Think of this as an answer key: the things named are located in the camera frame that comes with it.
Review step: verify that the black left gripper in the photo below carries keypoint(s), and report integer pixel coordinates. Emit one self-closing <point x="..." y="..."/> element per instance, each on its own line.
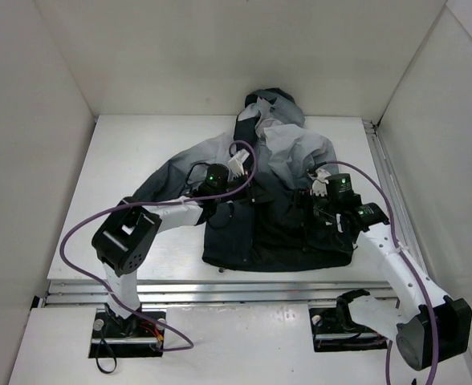
<point x="244" y="187"/>

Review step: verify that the grey gradient hooded jacket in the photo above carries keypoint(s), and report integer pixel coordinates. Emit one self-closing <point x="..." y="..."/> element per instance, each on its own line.
<point x="272" y="229"/>

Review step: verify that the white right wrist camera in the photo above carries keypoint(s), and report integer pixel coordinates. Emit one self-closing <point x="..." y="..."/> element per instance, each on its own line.
<point x="319" y="178"/>

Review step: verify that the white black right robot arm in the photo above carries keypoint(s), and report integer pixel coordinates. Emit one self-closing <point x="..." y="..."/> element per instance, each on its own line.
<point x="428" y="326"/>

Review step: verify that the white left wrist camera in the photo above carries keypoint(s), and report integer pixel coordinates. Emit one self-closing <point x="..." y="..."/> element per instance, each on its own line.
<point x="236" y="162"/>

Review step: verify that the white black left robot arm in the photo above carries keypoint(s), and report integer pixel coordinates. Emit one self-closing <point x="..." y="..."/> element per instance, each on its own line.
<point x="206" y="194"/>

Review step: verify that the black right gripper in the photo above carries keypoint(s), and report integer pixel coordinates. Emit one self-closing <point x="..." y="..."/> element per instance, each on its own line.
<point x="314" y="204"/>

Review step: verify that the aluminium rail right table edge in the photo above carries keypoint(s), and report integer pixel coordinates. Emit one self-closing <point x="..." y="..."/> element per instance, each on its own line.
<point x="389" y="183"/>

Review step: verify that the aluminium rail table edge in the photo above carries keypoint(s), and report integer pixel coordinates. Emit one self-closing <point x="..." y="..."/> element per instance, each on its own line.
<point x="171" y="294"/>
<point x="389" y="183"/>

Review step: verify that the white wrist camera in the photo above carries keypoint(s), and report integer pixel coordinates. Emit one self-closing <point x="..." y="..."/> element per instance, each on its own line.
<point x="236" y="162"/>
<point x="319" y="178"/>

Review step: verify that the aluminium rail front table edge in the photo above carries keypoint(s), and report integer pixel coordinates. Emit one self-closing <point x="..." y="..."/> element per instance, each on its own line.
<point x="171" y="294"/>

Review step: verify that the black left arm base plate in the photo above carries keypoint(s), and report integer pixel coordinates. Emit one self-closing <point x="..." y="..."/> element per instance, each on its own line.
<point x="138" y="339"/>

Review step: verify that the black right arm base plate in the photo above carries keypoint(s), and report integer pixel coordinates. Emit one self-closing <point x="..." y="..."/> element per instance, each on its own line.
<point x="329" y="334"/>

